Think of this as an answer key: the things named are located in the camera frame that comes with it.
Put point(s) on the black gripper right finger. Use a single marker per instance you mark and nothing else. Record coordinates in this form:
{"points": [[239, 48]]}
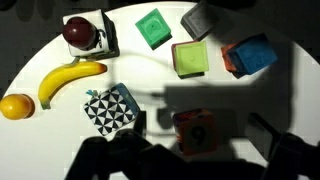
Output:
{"points": [[261, 133]]}

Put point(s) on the lime green block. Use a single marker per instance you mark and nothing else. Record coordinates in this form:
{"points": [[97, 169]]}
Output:
{"points": [[191, 59]]}

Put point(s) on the yellow banana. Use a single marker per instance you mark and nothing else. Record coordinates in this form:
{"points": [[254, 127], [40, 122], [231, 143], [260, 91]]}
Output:
{"points": [[63, 76]]}

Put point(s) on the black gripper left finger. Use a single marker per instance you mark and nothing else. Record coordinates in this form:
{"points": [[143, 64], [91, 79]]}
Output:
{"points": [[140, 121]]}

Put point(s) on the gray block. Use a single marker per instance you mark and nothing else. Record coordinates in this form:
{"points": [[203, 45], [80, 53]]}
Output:
{"points": [[200, 21]]}

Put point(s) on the orange red block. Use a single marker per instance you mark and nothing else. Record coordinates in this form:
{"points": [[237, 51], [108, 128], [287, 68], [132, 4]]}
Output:
{"points": [[226, 60]]}

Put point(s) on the blue block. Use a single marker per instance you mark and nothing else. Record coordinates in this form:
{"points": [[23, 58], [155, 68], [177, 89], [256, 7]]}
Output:
{"points": [[253, 55]]}

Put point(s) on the black white triangle pattern block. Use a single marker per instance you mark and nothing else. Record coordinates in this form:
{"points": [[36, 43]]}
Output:
{"points": [[110, 110]]}

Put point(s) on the white black picture block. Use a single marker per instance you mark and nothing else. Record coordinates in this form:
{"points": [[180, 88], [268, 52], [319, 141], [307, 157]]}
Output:
{"points": [[110, 40]]}

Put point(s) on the orange block with six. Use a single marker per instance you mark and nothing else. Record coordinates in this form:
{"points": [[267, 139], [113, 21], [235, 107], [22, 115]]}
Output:
{"points": [[196, 133]]}

